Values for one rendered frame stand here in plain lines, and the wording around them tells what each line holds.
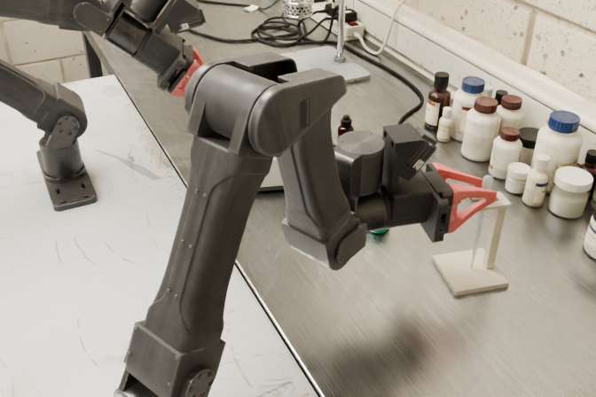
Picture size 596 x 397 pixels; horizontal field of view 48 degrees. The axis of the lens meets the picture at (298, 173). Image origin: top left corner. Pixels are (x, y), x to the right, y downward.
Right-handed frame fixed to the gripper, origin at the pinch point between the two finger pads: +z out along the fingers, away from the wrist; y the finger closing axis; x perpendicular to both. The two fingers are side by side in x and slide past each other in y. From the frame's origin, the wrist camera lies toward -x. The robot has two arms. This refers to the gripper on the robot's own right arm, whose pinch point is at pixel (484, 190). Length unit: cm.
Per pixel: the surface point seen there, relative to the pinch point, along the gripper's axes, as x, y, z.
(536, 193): 11.7, 12.5, 17.1
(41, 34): 69, 262, -89
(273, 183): 12.2, 26.2, -23.3
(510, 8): -6, 49, 29
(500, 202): 1.5, -0.9, 2.0
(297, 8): -1, 71, -8
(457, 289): 13.2, -3.7, -3.9
